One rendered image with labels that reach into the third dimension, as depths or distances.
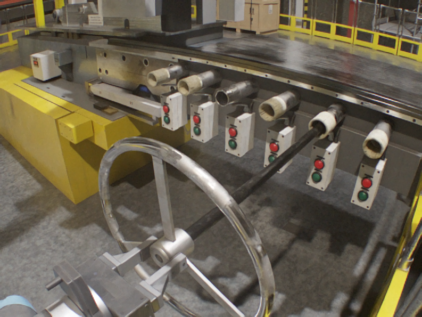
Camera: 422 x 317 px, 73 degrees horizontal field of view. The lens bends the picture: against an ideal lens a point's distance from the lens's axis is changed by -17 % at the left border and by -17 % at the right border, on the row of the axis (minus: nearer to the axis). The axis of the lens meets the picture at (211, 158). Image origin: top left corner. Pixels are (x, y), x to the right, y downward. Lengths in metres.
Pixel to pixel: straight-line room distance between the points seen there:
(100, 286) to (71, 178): 1.60
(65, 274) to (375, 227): 1.83
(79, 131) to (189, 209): 0.78
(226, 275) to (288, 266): 0.31
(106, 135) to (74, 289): 1.32
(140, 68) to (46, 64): 1.04
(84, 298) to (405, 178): 0.97
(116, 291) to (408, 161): 0.91
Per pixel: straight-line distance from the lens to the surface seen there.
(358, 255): 1.85
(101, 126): 1.69
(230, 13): 1.37
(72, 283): 0.42
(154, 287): 0.50
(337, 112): 1.05
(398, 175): 1.13
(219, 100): 1.15
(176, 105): 1.43
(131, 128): 1.78
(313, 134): 0.91
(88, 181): 2.14
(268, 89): 1.24
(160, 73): 1.34
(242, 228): 0.40
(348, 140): 1.13
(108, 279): 0.50
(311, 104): 1.17
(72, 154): 2.01
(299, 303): 1.57
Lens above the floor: 1.26
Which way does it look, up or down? 31 degrees down
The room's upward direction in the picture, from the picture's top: straight up
